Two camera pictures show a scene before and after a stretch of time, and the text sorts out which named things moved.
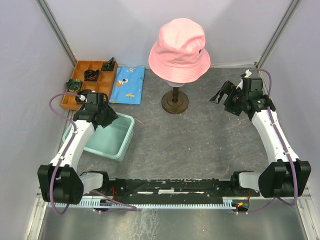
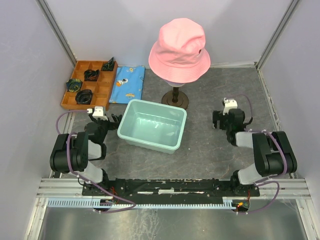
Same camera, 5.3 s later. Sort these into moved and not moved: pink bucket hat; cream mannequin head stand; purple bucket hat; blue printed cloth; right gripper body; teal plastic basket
Moved: right gripper body; teal plastic basket
Not moved: pink bucket hat; cream mannequin head stand; purple bucket hat; blue printed cloth
